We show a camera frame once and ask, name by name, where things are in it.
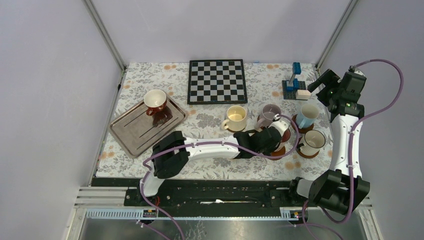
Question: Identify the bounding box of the lilac mug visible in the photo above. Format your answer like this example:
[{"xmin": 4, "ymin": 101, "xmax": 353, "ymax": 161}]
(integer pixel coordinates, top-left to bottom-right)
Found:
[{"xmin": 254, "ymin": 104, "xmax": 282, "ymax": 130}]

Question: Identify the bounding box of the cream yellow mug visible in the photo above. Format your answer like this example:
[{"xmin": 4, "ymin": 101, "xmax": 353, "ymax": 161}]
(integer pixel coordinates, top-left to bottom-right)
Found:
[{"xmin": 220, "ymin": 105, "xmax": 247, "ymax": 131}]

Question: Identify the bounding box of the light blue mug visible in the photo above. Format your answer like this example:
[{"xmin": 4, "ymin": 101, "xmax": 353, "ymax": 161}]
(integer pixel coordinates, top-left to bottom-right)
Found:
[{"xmin": 296, "ymin": 103, "xmax": 320, "ymax": 128}]

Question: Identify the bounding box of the white mug black rim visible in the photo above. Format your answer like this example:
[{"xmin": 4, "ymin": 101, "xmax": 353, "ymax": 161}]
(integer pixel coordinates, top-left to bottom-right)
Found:
[{"xmin": 298, "ymin": 129, "xmax": 326, "ymax": 149}]

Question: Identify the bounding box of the white mug dark red outside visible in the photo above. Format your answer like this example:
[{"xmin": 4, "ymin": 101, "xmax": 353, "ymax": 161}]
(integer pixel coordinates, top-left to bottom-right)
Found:
[{"xmin": 143, "ymin": 89, "xmax": 168, "ymax": 116}]

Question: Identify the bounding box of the pink mug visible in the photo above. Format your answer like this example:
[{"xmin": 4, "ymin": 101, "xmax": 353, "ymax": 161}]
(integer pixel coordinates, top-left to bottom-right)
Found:
[{"xmin": 280, "ymin": 129, "xmax": 291, "ymax": 143}]

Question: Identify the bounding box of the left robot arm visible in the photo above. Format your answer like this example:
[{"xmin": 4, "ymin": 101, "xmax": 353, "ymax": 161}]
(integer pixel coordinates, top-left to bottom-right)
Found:
[{"xmin": 135, "ymin": 126, "xmax": 288, "ymax": 206}]

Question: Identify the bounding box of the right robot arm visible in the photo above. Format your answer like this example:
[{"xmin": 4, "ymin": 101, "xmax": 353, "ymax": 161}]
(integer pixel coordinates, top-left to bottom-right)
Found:
[{"xmin": 286, "ymin": 69, "xmax": 370, "ymax": 216}]

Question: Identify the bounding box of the cream brick block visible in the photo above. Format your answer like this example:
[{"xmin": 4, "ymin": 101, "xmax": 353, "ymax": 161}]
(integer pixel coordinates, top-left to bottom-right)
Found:
[{"xmin": 295, "ymin": 89, "xmax": 312, "ymax": 101}]

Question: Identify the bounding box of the blue grey brick tower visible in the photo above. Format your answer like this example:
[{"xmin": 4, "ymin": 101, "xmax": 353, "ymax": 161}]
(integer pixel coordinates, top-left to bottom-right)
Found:
[{"xmin": 282, "ymin": 62, "xmax": 307, "ymax": 100}]

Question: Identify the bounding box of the floral tablecloth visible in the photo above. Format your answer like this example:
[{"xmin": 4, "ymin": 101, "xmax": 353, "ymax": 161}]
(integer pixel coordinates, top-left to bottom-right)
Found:
[{"xmin": 95, "ymin": 63, "xmax": 333, "ymax": 180}]

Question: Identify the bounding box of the black white chessboard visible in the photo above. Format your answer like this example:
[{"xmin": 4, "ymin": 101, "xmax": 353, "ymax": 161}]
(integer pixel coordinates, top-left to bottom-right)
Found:
[{"xmin": 187, "ymin": 59, "xmax": 248, "ymax": 105}]

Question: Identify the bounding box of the metal tray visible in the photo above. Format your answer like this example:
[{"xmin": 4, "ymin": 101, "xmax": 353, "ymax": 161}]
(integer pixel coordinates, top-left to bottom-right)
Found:
[{"xmin": 108, "ymin": 97, "xmax": 187, "ymax": 159}]

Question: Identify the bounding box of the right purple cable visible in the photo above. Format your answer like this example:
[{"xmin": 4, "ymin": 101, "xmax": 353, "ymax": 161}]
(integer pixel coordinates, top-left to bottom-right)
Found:
[{"xmin": 291, "ymin": 59, "xmax": 405, "ymax": 240}]

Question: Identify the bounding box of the purple cable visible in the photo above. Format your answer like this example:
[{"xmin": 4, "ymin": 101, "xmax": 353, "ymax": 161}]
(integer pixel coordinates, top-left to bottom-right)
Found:
[
  {"xmin": 291, "ymin": 59, "xmax": 405, "ymax": 240},
  {"xmin": 139, "ymin": 114, "xmax": 301, "ymax": 240}
]

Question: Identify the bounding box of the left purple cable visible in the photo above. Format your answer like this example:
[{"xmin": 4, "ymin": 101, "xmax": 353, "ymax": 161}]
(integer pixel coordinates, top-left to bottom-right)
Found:
[{"xmin": 139, "ymin": 114, "xmax": 301, "ymax": 240}]

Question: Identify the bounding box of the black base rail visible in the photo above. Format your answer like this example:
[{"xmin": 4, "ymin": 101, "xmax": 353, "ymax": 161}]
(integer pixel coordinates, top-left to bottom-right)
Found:
[{"xmin": 91, "ymin": 177, "xmax": 355, "ymax": 218}]

